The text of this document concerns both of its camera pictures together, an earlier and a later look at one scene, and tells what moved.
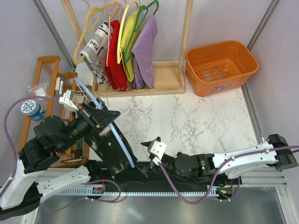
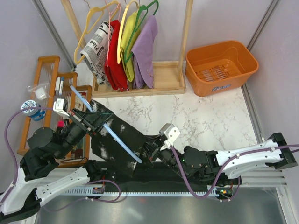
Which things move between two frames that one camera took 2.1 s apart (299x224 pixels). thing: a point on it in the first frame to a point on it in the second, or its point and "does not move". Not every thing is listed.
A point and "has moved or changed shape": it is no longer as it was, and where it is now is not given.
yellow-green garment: x=131 y=29 does not move
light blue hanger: x=114 y=133 has moved or changed shape
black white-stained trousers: x=109 y=146 has moved or changed shape
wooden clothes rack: x=167 y=75 does not move
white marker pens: x=59 y=85 does not move
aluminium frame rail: x=266 y=177 does not move
